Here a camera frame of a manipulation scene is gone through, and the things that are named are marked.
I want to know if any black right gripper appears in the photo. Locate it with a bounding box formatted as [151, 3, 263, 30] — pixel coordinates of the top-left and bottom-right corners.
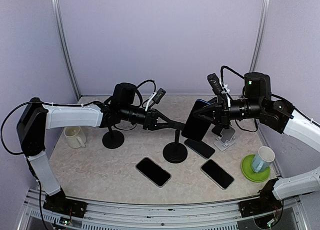
[194, 93, 265, 129]

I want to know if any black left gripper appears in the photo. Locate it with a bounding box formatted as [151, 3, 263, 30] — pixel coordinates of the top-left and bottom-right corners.
[120, 104, 174, 130]

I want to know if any blue-edged black phone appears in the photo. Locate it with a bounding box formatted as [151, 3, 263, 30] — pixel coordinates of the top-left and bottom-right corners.
[181, 99, 211, 142]

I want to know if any black round-base phone stand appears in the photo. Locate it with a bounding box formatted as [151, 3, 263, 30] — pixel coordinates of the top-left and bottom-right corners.
[162, 130, 188, 164]

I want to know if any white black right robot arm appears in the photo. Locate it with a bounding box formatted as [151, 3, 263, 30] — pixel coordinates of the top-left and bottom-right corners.
[193, 72, 320, 212]

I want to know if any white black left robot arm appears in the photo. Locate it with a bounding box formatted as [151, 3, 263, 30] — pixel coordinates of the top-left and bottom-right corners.
[16, 83, 185, 212]

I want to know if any black folding phone stand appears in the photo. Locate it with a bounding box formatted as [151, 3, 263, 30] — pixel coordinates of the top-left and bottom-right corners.
[211, 126, 223, 136]

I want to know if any silver folding phone stand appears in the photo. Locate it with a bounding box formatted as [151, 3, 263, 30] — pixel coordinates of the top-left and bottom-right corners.
[214, 127, 236, 151]

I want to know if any teal-edged black phone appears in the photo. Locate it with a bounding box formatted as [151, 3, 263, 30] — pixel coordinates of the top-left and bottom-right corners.
[184, 139, 216, 159]

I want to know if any clear-case black phone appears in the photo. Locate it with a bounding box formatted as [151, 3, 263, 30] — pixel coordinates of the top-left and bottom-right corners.
[135, 157, 171, 187]

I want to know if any white-edged black phone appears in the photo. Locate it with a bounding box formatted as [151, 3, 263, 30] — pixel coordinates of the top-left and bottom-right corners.
[200, 159, 235, 190]

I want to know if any green plate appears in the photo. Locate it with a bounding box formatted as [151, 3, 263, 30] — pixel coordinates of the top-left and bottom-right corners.
[240, 154, 271, 183]

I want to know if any light blue cup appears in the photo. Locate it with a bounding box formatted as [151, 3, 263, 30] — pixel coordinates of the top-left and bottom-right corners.
[251, 146, 276, 173]

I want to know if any white mug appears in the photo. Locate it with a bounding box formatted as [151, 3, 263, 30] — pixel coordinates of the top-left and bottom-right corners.
[63, 126, 87, 149]

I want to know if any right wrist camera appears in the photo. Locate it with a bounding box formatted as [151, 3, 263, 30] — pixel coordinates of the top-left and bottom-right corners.
[207, 73, 231, 107]

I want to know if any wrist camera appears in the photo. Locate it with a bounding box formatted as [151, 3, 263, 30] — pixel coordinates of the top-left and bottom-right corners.
[207, 73, 231, 107]
[145, 88, 167, 111]

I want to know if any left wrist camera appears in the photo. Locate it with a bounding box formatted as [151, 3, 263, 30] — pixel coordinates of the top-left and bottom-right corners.
[145, 88, 167, 111]

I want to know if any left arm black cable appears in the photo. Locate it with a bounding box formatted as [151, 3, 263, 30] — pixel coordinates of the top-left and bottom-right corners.
[0, 79, 157, 155]

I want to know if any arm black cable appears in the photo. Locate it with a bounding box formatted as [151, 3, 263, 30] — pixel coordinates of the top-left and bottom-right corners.
[0, 79, 157, 155]
[219, 65, 320, 129]

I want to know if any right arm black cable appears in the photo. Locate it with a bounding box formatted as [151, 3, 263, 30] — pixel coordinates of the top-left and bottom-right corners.
[219, 65, 320, 129]

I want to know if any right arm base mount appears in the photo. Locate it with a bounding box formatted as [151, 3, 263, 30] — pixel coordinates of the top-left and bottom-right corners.
[238, 197, 283, 217]

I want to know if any aluminium front rail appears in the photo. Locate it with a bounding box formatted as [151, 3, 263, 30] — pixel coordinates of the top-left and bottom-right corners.
[14, 188, 311, 229]

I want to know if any left aluminium frame post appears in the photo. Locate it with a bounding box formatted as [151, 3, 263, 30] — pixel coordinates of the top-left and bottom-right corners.
[51, 0, 82, 101]

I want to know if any aluminium frame post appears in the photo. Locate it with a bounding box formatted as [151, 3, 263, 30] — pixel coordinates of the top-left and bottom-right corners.
[51, 0, 82, 101]
[249, 0, 271, 73]

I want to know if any right aluminium frame post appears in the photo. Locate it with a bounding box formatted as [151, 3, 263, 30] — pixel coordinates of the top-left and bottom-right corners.
[249, 0, 271, 73]

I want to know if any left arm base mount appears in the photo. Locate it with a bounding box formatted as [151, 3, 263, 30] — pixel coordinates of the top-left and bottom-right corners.
[43, 197, 87, 218]

